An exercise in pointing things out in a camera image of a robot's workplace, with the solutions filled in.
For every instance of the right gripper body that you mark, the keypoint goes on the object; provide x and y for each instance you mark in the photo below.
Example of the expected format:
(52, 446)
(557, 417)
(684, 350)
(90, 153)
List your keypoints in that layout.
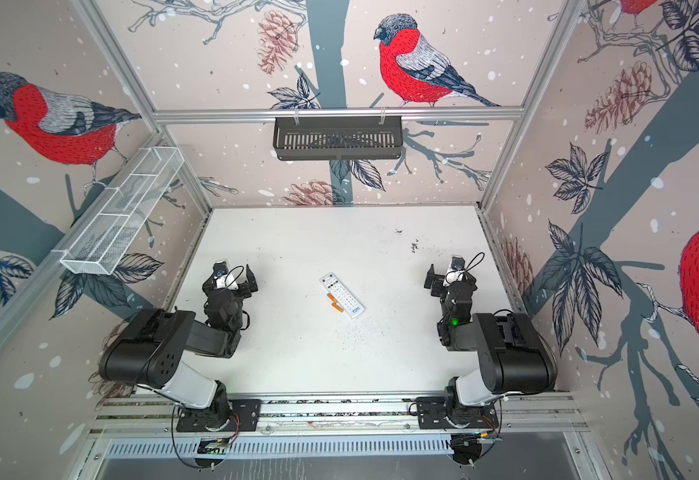
(450, 285)

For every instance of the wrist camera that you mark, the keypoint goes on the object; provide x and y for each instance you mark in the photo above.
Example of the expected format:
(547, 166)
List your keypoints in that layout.
(220, 276)
(456, 270)

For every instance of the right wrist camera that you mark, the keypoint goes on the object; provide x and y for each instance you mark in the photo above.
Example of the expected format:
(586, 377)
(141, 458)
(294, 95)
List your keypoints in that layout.
(456, 270)

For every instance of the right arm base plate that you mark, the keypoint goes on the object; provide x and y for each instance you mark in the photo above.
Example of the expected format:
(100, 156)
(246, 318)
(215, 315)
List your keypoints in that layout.
(438, 413)

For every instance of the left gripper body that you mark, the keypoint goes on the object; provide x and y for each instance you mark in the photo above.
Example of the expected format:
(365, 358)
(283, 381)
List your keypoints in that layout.
(229, 288)

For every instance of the white mesh wall shelf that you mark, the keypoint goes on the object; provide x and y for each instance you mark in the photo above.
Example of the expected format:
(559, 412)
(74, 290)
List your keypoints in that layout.
(108, 235)

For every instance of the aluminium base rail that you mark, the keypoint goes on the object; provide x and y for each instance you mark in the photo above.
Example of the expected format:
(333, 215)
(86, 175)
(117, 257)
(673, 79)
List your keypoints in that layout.
(376, 413)

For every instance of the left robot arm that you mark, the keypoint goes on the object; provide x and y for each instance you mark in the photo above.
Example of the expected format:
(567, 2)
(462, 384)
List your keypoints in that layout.
(148, 354)

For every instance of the black wall basket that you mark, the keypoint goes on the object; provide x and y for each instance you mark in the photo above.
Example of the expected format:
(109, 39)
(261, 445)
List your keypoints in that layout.
(338, 138)

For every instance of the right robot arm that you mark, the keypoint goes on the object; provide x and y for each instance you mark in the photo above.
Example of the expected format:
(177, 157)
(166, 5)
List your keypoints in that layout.
(512, 359)

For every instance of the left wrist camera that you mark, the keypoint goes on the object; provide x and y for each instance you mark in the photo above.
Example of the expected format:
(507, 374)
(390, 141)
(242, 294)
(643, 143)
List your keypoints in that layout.
(220, 276)

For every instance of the white remote control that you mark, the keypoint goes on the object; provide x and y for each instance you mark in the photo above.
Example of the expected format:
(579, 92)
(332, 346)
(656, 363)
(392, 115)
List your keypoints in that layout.
(352, 307)

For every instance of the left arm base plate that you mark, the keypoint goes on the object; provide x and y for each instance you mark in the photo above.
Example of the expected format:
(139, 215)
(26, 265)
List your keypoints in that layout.
(237, 415)

